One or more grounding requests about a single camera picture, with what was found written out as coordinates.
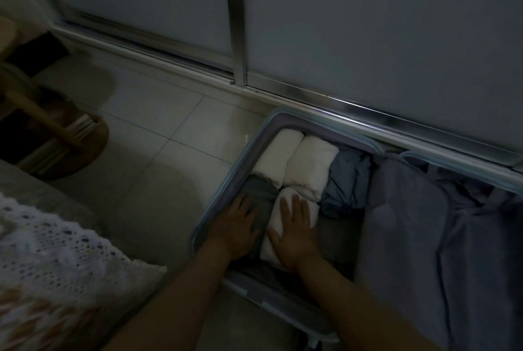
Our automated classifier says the white printed t-shirt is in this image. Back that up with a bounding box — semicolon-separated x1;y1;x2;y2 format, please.
260;187;321;270

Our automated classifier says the person's left hand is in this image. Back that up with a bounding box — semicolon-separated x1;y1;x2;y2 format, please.
206;193;261;262

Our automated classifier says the wooden bedside tray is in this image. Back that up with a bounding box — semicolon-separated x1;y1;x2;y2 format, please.
0;16;87;152

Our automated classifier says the white T-shirt with letter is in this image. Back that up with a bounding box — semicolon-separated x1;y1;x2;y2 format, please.
252;128;305;188

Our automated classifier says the blue polo shirt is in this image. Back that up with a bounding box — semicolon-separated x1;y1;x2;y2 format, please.
319;148;375;221

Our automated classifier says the person's left forearm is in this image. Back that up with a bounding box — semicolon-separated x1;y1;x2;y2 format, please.
102;249;234;351

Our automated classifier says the grey sliding door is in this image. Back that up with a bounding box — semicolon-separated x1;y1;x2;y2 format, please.
25;0;523;172

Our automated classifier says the person's right hand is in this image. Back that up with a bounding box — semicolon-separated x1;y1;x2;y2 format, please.
265;194;321;273

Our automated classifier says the person's right forearm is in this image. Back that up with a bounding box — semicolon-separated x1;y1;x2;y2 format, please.
298;257;442;351

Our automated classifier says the grey-blue suitcase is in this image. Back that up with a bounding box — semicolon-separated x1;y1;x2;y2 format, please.
190;110;523;346

